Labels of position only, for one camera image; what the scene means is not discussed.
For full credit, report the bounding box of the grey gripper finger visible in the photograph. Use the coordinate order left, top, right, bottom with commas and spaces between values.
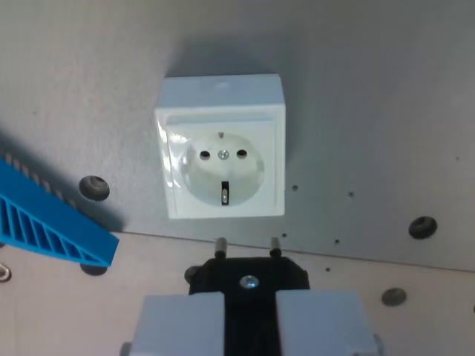
275, 289, 387, 356
119, 291, 226, 356

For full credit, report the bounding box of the black two-pin power plug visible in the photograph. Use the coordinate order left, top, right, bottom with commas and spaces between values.
184, 237, 311, 356

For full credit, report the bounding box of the blue ribbed plastic wedge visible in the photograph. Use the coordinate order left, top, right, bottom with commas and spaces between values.
0, 156, 121, 268

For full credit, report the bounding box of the white wall socket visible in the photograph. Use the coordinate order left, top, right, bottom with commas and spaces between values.
154, 73, 287, 221

